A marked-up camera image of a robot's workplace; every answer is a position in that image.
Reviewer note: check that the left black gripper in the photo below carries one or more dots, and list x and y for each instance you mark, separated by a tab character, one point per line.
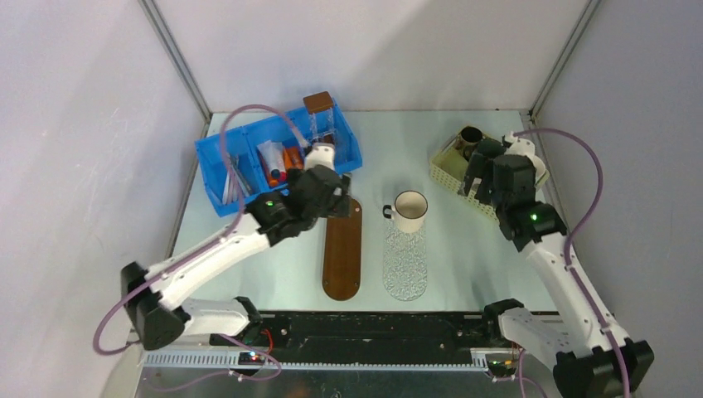
338	204

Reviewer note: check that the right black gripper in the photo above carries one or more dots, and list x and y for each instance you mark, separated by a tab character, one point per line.
480	167

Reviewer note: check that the brown wooden oval tray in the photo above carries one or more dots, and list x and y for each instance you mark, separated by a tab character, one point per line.
341	269

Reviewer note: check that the cream mug with black rim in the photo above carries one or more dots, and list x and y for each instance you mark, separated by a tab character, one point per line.
407	211

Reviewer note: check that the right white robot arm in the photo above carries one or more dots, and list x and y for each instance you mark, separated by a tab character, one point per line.
594	356

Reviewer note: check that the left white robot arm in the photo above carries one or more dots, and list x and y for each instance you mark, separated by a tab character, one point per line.
159	298

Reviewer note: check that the orange Beyou toothpaste tube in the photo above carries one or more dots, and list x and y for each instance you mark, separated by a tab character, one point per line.
293	159

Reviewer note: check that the white toothpaste tube dark cap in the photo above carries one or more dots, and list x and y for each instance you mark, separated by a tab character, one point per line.
273	154

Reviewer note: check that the grey toothbrush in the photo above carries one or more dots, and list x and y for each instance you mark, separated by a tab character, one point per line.
244	184

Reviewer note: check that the white toothbrush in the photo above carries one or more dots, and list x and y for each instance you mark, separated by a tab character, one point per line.
228	193

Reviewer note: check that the clear textured oval tray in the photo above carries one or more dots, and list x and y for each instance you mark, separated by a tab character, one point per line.
404	270

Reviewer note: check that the brown metallic cup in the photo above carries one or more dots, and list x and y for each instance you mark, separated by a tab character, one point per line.
467	140

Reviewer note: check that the cream perforated basket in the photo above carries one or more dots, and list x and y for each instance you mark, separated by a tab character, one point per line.
448	167

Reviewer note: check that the clear holder with brown lid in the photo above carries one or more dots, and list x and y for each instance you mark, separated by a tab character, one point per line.
324	124

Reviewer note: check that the blue three-compartment bin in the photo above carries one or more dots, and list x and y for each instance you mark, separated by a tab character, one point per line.
243	144

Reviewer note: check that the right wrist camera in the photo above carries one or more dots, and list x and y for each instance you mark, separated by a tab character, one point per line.
516	145

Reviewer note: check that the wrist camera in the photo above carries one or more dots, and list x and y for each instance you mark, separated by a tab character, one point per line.
320	154
516	145

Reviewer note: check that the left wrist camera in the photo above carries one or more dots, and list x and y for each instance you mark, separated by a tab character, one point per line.
320	154

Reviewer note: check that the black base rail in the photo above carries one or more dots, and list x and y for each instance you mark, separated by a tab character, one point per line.
425	339

